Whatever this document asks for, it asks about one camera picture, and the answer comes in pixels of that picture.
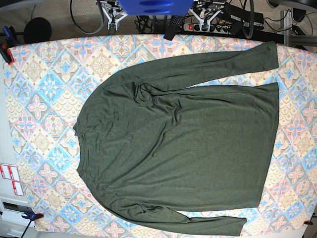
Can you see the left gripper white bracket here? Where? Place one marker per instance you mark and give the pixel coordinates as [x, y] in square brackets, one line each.
[205, 11]

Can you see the blue plastic box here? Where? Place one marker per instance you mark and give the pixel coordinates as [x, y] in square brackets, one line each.
[156, 7]

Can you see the blue clamp upper left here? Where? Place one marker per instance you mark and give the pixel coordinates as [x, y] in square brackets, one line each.
[10, 38]

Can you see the blue clamp lower left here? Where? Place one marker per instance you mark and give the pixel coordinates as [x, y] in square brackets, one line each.
[31, 217]

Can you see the red and white labels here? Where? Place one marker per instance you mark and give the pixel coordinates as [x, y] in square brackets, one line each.
[10, 181]

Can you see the black remote control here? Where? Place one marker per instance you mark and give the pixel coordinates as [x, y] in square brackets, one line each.
[174, 25]

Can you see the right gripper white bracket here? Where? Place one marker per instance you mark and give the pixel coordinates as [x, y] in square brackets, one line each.
[114, 13]

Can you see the black power adapter box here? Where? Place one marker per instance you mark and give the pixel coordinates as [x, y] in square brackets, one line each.
[242, 18]

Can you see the blue clamp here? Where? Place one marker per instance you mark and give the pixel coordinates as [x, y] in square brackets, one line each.
[31, 217]
[10, 38]

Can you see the grey cabinet lower left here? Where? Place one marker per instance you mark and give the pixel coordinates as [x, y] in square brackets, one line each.
[12, 212]

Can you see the orange clamp lower right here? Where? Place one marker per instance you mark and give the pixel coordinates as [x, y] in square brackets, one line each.
[309, 222]

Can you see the black round stand base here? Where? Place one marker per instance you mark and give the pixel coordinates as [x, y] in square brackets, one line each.
[37, 30]

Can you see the black power strip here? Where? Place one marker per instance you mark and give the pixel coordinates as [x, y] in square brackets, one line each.
[213, 28]

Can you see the dark green long-sleeve shirt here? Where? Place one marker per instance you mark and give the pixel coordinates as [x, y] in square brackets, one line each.
[156, 141]

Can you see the patterned pastel tablecloth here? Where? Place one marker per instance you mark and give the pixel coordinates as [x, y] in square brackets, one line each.
[48, 83]

